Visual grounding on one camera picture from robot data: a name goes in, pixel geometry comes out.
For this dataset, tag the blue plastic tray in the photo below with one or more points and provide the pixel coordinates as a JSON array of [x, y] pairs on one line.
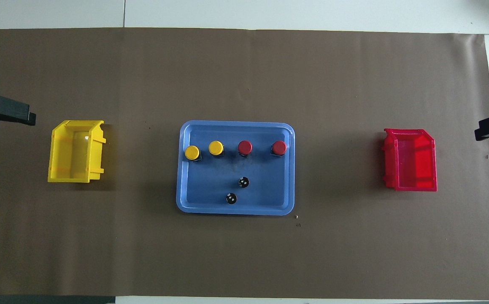
[[210, 185]]

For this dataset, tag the red plastic storage bin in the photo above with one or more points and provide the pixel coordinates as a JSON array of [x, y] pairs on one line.
[[413, 164]]

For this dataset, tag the small black round part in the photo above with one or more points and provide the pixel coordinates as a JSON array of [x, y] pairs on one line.
[[244, 182], [231, 198]]

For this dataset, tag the yellow plastic storage bin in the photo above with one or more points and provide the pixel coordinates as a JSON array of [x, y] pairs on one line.
[[73, 160]]

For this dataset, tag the yellow push button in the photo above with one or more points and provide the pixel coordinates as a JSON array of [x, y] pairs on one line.
[[192, 152], [216, 147]]

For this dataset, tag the brown paper table mat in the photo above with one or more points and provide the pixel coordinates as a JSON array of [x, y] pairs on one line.
[[244, 257]]

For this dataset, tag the red push button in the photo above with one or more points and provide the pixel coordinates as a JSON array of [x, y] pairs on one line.
[[279, 147], [244, 147]]

